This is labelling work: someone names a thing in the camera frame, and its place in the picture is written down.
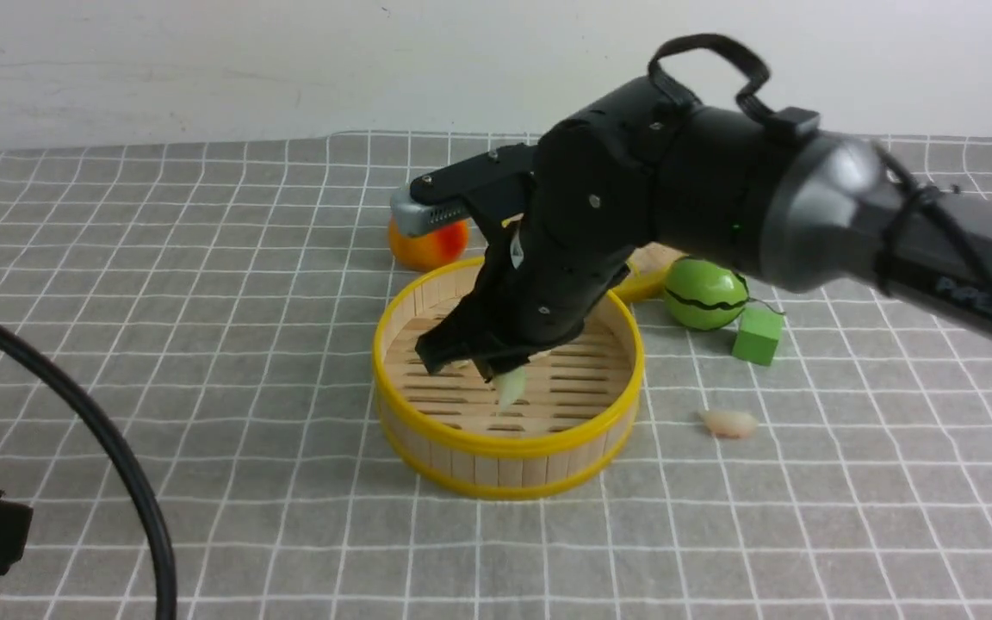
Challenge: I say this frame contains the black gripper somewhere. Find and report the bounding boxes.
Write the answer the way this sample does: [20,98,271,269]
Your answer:
[414,77,704,383]

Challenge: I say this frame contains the greenish dumpling front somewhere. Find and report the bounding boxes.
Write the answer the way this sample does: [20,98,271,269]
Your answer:
[491,366,528,413]

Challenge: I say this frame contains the pale dumpling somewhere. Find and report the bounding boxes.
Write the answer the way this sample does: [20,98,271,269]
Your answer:
[699,409,760,440]

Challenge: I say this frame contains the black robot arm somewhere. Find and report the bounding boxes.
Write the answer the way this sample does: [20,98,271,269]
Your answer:
[0,77,992,619]

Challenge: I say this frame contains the bamboo steamer tray yellow rim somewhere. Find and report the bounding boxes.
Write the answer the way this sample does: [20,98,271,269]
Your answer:
[371,258,645,501]

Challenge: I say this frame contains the woven bamboo steamer lid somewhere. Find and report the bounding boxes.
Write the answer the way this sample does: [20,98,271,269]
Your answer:
[611,244,685,305]

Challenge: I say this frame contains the orange toy pear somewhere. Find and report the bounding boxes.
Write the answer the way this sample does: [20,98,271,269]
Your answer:
[388,219,471,272]

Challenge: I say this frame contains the green toy watermelon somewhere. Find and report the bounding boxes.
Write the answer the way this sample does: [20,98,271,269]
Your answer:
[661,256,749,332]

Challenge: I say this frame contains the green wooden cube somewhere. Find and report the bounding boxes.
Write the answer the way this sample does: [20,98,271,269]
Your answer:
[731,306,786,368]

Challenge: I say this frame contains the grey checkered tablecloth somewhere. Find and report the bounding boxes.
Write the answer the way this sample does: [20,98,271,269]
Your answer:
[0,133,992,619]

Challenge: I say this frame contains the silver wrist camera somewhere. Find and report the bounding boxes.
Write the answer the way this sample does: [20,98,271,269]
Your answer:
[389,143,540,239]

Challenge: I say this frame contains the black cable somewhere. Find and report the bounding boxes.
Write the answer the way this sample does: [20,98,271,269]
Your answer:
[0,297,178,620]

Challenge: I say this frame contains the black strap loop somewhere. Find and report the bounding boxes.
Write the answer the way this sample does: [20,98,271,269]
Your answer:
[647,33,822,143]

